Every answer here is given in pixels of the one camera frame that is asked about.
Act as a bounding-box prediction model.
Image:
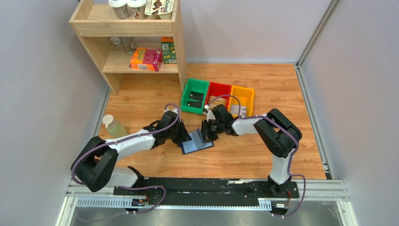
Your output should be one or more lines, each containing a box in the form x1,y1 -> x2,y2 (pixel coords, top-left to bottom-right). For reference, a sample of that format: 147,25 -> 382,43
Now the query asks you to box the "red plastic bin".
204,82 -> 232,108

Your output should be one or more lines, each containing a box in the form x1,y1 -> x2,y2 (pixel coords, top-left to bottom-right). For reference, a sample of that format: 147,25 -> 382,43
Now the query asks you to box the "white lidded cup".
108,0 -> 129,19
127,0 -> 147,20

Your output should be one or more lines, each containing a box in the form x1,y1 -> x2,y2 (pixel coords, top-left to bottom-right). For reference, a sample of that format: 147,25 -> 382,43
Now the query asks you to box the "clear bottle on shelf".
110,37 -> 137,55

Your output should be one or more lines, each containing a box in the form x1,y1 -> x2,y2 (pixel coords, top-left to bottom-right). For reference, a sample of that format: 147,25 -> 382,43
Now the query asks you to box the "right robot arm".
200,105 -> 303,197

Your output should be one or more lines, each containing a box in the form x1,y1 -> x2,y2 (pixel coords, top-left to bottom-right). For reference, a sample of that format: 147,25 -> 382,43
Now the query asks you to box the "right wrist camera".
203,105 -> 216,121

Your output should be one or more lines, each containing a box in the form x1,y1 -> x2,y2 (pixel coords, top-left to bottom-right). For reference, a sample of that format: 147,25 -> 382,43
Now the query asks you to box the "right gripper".
197,119 -> 224,145

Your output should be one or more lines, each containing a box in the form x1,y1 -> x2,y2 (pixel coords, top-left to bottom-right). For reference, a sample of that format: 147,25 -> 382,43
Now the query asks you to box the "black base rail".
113,177 -> 300,207

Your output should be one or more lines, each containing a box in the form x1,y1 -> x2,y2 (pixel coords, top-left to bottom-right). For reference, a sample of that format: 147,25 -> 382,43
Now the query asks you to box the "green plastic bin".
180,79 -> 209,114

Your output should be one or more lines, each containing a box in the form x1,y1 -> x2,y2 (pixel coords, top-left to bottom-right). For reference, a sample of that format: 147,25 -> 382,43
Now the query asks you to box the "green liquid bottle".
102,114 -> 128,138

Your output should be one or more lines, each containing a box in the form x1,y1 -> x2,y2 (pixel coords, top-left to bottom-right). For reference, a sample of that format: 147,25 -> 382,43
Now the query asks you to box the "navy blue card holder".
178,129 -> 214,155

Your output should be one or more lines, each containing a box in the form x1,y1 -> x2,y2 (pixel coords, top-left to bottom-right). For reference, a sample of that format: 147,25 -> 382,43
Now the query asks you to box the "white lidded cup right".
127,0 -> 147,20

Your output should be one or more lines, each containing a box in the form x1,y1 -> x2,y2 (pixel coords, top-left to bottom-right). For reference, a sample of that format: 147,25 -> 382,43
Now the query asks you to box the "chocolate pudding cup pack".
145,0 -> 175,20

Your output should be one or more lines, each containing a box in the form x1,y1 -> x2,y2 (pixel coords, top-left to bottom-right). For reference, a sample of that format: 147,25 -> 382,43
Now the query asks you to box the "green juice carton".
161,37 -> 177,65

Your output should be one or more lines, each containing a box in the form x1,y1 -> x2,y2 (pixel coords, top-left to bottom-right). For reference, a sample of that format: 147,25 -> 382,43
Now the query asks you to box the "yellow plastic bin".
228,86 -> 255,117

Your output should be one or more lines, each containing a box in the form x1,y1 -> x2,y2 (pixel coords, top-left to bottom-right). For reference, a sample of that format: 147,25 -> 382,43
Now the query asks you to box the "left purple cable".
71,103 -> 182,215

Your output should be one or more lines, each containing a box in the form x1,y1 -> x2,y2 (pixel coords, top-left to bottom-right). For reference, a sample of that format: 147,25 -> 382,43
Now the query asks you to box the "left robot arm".
71,110 -> 191,195

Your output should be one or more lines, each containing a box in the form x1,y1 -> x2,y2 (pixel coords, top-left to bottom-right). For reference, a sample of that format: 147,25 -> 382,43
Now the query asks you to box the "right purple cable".
205,94 -> 307,218

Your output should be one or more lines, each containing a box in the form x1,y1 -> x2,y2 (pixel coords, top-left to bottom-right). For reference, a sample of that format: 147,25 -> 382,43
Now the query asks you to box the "black card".
188,91 -> 204,102
187,100 -> 202,109

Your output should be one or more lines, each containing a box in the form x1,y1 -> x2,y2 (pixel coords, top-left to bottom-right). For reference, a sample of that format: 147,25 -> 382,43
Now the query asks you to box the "white lidded cup left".
108,0 -> 129,19

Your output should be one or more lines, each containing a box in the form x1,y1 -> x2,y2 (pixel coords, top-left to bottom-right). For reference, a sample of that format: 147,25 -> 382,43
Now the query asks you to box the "purple cable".
205,94 -> 307,218
71,103 -> 182,215

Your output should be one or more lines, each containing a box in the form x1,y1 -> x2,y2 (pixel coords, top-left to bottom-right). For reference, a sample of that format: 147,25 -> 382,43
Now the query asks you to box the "black card in bin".
188,91 -> 204,102

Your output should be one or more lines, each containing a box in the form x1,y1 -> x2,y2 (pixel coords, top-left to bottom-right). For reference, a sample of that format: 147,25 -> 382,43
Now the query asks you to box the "wooden shelf unit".
69,0 -> 187,95

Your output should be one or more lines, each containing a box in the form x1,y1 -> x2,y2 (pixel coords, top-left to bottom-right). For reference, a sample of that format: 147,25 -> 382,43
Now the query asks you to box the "gold card in bin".
209,97 -> 226,109

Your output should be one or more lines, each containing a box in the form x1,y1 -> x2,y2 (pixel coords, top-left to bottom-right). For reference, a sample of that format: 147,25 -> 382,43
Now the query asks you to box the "orange pink snack box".
130,47 -> 162,72

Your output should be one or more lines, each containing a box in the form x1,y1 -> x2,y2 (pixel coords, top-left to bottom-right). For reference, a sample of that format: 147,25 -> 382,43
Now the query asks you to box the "silver VIP card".
230,105 -> 247,117

